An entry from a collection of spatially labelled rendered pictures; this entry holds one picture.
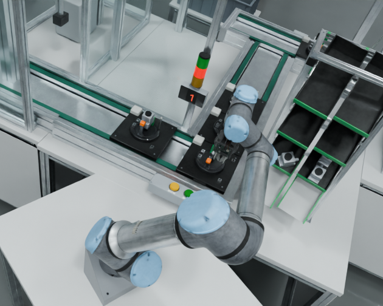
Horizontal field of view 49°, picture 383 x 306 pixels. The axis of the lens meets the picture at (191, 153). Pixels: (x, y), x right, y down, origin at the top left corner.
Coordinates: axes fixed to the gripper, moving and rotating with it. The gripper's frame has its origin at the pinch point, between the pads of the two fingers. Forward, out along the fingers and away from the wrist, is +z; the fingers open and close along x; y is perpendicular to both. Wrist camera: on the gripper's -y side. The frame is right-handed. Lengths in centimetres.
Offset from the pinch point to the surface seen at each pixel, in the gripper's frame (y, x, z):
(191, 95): -29.1, -24.2, 2.1
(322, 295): 5, 65, 46
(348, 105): -19.6, 33.5, -31.0
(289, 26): -370, -6, 123
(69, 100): -23, -82, 32
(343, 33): -409, 58, 123
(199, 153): -18.8, -10.6, 22.7
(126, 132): -15, -46, 26
